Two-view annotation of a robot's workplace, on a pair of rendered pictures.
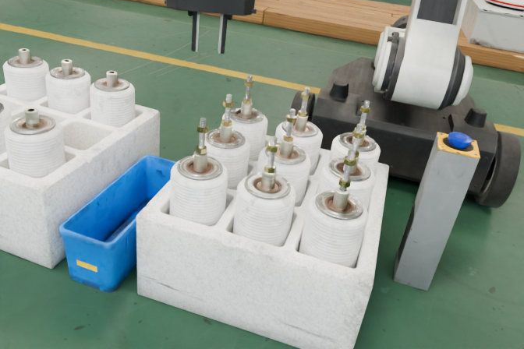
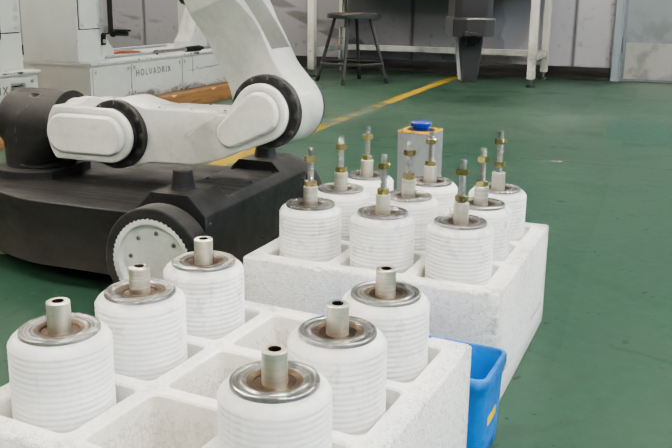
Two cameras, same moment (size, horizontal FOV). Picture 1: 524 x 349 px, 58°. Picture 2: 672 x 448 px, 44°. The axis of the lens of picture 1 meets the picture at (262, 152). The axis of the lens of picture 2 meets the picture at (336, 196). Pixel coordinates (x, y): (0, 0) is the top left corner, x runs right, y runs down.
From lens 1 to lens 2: 1.42 m
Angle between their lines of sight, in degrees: 75
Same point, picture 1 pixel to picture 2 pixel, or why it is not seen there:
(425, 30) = (281, 59)
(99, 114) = (237, 312)
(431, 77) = (315, 100)
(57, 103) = (180, 346)
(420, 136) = (271, 185)
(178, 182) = (487, 235)
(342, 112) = (217, 198)
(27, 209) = (460, 398)
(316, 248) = (519, 229)
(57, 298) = not seen: outside the picture
